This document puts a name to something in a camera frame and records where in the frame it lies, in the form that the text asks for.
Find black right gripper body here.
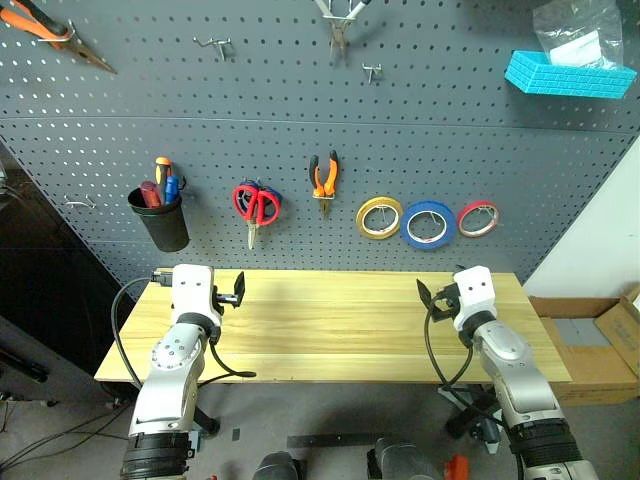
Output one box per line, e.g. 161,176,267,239
429,283,460,324

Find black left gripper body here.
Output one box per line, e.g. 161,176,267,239
212,283,237,316

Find blue tape roll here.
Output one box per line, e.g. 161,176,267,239
399,200,457,251

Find orange black handled pliers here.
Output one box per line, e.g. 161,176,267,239
308,149,340,220

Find grey metal pegboard wall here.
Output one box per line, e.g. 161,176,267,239
0,0,640,287

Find red tape roll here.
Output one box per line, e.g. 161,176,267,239
457,200,500,239

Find black plastic cup holder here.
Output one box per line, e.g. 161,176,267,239
127,187,191,253

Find yellow tape roll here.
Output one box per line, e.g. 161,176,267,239
355,196,404,241

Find black table leg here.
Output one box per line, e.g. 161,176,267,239
192,403,222,437
439,383,502,441

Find large brown cardboard box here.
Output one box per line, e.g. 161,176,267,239
528,296,640,407

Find small red object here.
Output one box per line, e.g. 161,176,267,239
444,454,470,480

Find black flat bar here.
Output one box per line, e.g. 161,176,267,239
286,432,394,450

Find small brown cardboard box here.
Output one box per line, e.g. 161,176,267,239
593,284,640,377

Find dark cabinet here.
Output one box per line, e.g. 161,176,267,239
0,142,137,404

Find black tube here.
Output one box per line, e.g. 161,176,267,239
0,348,50,385

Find blue brick-pattern tray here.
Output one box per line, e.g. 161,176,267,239
503,49,638,100

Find clear plastic bag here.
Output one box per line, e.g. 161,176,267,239
531,0,626,70

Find orange black long-nose pliers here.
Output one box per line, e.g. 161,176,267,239
0,0,119,75

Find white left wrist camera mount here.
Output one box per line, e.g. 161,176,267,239
171,264,221,324

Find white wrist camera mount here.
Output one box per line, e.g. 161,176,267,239
171,264,221,324
452,266,499,332

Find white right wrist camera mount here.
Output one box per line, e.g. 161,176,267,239
452,266,499,332

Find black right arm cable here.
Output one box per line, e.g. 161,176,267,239
423,292,506,431

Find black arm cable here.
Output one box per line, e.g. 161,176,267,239
110,269,257,389
423,292,506,431

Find red handled scissors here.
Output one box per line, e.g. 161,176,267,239
231,182,282,250

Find blue handled scissors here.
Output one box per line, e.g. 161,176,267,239
239,179,284,211

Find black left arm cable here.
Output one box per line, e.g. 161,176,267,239
110,269,257,389

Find dark red handled screwdriver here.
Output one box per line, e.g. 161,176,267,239
139,181,162,209

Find orange black handled screwdriver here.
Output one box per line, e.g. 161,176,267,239
154,156,174,204

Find white handled long-nose pliers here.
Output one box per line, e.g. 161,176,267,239
313,0,374,66

